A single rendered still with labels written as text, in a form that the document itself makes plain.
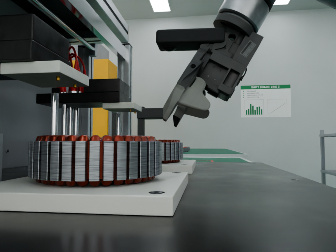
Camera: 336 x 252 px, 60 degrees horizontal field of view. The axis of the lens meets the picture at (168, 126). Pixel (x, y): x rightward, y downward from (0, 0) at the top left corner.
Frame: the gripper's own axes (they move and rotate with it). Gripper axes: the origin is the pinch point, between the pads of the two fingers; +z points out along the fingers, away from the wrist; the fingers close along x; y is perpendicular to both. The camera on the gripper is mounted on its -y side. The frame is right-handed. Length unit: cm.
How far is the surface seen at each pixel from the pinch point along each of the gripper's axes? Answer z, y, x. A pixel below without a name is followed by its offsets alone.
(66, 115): 7.3, -15.2, -2.5
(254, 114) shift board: -93, 58, 508
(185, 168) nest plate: 4.3, 6.8, -7.5
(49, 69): 0.8, -6.3, -27.2
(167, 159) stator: 4.8, 3.6, -4.4
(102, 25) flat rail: -9.8, -19.7, 1.7
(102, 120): 41, -126, 323
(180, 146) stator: 2.1, 4.2, -1.7
